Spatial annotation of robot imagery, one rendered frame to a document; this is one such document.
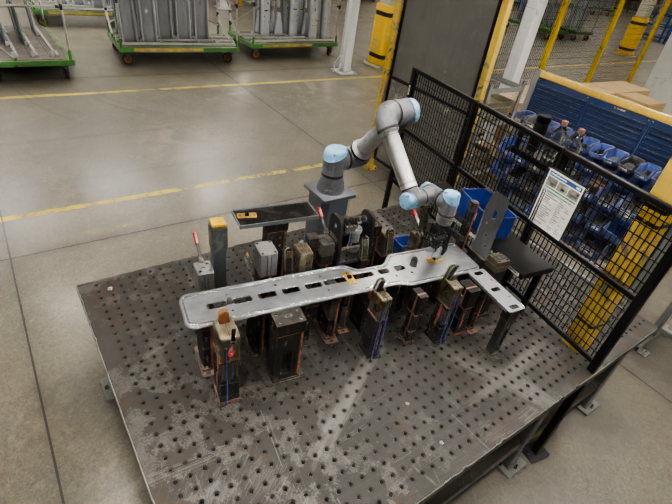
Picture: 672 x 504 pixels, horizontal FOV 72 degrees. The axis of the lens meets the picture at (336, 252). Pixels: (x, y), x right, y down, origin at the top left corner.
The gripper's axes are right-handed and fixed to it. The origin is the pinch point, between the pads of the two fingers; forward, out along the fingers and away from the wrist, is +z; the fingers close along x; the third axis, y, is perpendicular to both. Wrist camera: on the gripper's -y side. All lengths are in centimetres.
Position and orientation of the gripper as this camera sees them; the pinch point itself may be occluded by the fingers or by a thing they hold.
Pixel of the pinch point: (436, 256)
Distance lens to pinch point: 225.5
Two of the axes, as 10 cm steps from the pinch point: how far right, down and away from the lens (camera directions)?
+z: -1.3, 8.0, 5.8
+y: -9.0, 1.6, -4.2
